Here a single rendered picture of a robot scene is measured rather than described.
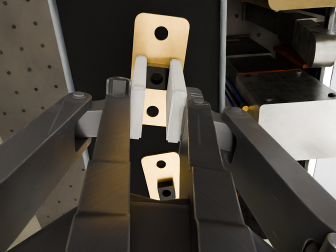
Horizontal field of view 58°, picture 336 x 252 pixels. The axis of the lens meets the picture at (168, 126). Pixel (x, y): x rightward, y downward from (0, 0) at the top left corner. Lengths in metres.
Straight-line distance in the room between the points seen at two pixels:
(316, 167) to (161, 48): 0.41
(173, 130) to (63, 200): 0.83
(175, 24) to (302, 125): 0.22
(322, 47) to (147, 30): 0.20
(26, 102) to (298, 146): 0.66
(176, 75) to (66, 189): 0.80
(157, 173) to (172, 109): 0.16
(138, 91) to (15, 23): 0.65
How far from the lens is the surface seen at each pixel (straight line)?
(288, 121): 0.37
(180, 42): 0.22
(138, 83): 0.16
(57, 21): 0.27
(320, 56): 0.36
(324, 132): 0.40
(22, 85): 0.83
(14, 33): 0.80
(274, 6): 0.36
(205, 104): 0.15
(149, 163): 0.31
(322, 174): 0.59
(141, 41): 0.22
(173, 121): 0.16
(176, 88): 0.16
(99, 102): 0.16
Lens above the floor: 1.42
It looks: 63 degrees down
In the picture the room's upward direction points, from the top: 176 degrees clockwise
